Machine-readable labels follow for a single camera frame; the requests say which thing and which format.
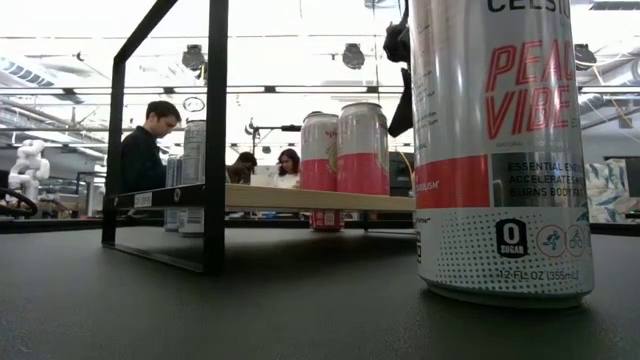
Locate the slim can teal logo lid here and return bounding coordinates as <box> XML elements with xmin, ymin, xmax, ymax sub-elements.
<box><xmin>163</xmin><ymin>153</ymin><xmax>182</xmax><ymax>233</ymax></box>

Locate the black aluminium table frame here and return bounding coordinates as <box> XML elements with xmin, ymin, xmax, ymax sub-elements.
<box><xmin>0</xmin><ymin>217</ymin><xmax>640</xmax><ymax>236</ymax></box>

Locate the round black ceiling lamp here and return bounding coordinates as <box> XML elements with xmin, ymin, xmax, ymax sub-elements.
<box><xmin>341</xmin><ymin>42</ymin><xmax>366</xmax><ymax>70</ymax></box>
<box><xmin>573</xmin><ymin>43</ymin><xmax>597</xmax><ymax>71</ymax></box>
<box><xmin>180</xmin><ymin>43</ymin><xmax>207</xmax><ymax>71</ymax></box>

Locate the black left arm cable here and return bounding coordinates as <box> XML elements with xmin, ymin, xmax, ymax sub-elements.
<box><xmin>0</xmin><ymin>186</ymin><xmax>40</xmax><ymax>219</ymax></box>

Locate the person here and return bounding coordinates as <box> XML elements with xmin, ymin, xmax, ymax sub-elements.
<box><xmin>269</xmin><ymin>147</ymin><xmax>302</xmax><ymax>190</ymax></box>
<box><xmin>225</xmin><ymin>151</ymin><xmax>259</xmax><ymax>185</ymax></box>
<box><xmin>119</xmin><ymin>99</ymin><xmax>184</xmax><ymax>194</ymax></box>

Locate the white robot figure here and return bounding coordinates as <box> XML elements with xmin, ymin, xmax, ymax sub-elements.
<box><xmin>7</xmin><ymin>138</ymin><xmax>51</xmax><ymax>204</ymax></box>

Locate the black boom stand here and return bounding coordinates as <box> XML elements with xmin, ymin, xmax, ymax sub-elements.
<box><xmin>243</xmin><ymin>117</ymin><xmax>302</xmax><ymax>156</ymax></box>

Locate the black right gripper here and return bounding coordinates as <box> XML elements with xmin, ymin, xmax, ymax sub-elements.
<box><xmin>383</xmin><ymin>0</ymin><xmax>414</xmax><ymax>139</ymax></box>

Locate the silver pink can silver lid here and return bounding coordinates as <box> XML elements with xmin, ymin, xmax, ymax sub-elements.
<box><xmin>299</xmin><ymin>110</ymin><xmax>341</xmax><ymax>193</ymax></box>
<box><xmin>335</xmin><ymin>101</ymin><xmax>391</xmax><ymax>196</ymax></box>

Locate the red Coca-Cola can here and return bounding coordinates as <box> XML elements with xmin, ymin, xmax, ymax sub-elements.
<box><xmin>309</xmin><ymin>209</ymin><xmax>345</xmax><ymax>233</ymax></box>

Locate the leaf patterned cloth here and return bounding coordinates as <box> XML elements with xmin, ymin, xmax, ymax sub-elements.
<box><xmin>584</xmin><ymin>158</ymin><xmax>640</xmax><ymax>224</ymax></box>

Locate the silver Celsius can black lid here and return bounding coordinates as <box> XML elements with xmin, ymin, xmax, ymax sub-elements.
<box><xmin>177</xmin><ymin>118</ymin><xmax>207</xmax><ymax>238</ymax></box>
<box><xmin>408</xmin><ymin>0</ymin><xmax>596</xmax><ymax>310</ymax></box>

